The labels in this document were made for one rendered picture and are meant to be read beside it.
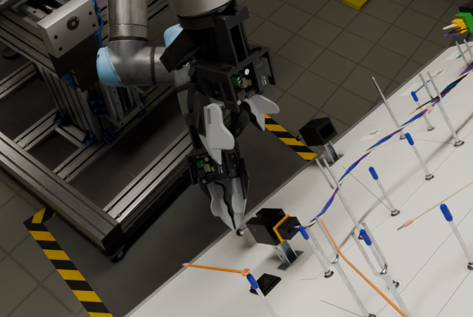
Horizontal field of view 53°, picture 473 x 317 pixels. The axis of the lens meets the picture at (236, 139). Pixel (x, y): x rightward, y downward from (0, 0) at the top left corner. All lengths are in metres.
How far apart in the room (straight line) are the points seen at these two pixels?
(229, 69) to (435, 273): 0.34
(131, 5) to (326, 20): 2.06
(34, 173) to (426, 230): 1.61
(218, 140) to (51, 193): 1.41
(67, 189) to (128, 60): 1.11
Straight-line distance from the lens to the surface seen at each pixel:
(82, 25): 1.21
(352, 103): 2.47
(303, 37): 2.77
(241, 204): 0.85
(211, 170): 0.81
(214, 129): 0.62
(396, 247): 0.70
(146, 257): 2.00
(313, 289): 0.71
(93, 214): 1.86
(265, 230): 0.74
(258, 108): 0.68
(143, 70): 0.92
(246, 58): 0.56
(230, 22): 0.54
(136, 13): 0.94
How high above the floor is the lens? 1.81
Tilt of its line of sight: 53 degrees down
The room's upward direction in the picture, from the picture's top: straight up
